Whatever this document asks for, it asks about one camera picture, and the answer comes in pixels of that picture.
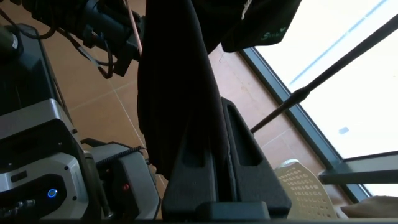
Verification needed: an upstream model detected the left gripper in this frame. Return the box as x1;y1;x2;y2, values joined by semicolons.
79;0;144;78

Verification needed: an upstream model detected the brown curtain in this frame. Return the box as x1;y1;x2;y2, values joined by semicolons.
340;195;398;219

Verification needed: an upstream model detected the pink clothes hanger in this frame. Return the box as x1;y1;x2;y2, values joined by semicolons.
123;0;144;57

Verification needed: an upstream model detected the black garment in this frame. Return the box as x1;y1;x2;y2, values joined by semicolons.
136;0;233;181
191;0;302;53

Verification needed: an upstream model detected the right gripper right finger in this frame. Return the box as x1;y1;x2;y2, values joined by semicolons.
220;96;292;219

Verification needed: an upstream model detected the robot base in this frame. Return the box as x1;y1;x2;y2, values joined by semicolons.
0;23;161;220

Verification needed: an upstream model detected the black clothes rack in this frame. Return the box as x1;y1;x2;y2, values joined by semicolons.
250;14;398;134

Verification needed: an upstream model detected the white laundry basket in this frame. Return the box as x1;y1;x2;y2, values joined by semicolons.
274;159;338;219

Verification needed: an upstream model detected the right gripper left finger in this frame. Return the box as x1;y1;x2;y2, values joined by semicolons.
161;146;218;219

